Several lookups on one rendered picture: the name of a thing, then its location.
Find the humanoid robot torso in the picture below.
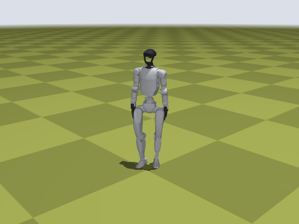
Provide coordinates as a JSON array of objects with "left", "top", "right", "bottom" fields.
[{"left": 139, "top": 65, "right": 160, "bottom": 113}]

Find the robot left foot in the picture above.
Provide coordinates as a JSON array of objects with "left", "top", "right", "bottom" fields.
[{"left": 153, "top": 157, "right": 160, "bottom": 168}]

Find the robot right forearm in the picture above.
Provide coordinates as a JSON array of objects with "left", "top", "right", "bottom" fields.
[{"left": 130, "top": 91, "right": 138, "bottom": 107}]

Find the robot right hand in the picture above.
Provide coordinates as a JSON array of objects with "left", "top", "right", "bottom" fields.
[{"left": 131, "top": 104, "right": 136, "bottom": 118}]

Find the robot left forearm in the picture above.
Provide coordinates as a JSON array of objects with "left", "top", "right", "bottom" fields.
[{"left": 162, "top": 89, "right": 169, "bottom": 109}]

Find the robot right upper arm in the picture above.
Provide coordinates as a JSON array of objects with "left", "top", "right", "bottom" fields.
[{"left": 132, "top": 68, "right": 140, "bottom": 92}]

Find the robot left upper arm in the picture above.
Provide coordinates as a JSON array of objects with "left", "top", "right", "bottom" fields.
[{"left": 157, "top": 69, "right": 167, "bottom": 95}]

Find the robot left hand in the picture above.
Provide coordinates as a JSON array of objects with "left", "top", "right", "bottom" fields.
[{"left": 164, "top": 106, "right": 168, "bottom": 121}]

